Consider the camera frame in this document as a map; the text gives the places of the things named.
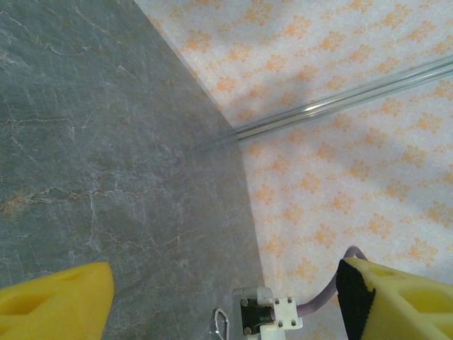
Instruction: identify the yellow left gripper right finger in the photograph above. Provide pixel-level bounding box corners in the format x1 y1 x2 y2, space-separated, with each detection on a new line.
336 257 453 340

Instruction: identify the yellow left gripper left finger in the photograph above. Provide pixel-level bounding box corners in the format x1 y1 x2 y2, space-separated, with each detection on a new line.
0 261 115 340

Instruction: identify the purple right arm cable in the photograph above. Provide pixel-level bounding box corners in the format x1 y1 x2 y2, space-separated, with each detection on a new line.
297 246 367 318

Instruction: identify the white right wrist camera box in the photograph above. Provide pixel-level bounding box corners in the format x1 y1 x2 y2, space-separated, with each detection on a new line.
232 285 305 340

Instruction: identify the aluminium corner frame post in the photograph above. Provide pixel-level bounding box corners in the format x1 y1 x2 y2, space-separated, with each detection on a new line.
219 55 453 145

